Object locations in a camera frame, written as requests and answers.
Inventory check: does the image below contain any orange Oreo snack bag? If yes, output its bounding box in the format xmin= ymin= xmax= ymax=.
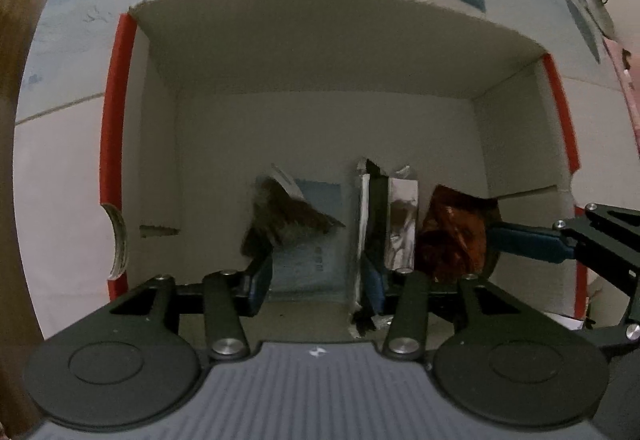
xmin=414 ymin=184 xmax=501 ymax=284

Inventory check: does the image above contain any white cardboard box red trim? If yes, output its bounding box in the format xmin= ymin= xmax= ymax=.
xmin=99 ymin=0 xmax=579 ymax=300

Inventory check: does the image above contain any pink cloth on table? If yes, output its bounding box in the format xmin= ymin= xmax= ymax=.
xmin=603 ymin=38 xmax=640 ymax=148

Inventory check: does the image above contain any small dark brown snack packet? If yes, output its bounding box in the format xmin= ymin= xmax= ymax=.
xmin=241 ymin=165 xmax=344 ymax=259

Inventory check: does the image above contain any silver foil snack bar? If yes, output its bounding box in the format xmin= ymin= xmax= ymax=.
xmin=349 ymin=158 xmax=419 ymax=339

